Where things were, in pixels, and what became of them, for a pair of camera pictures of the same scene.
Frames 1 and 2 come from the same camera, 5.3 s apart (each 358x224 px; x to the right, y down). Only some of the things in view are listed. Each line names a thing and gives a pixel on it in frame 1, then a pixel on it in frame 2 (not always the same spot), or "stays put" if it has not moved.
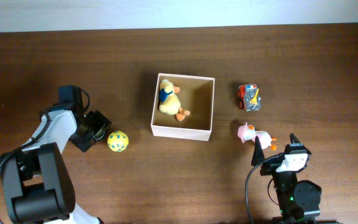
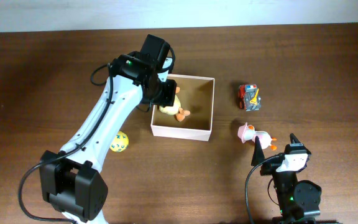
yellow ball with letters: (118, 141) stays put
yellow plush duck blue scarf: (169, 102) stays put
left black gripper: (81, 145) → (167, 97)
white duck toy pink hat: (246, 132) stays put
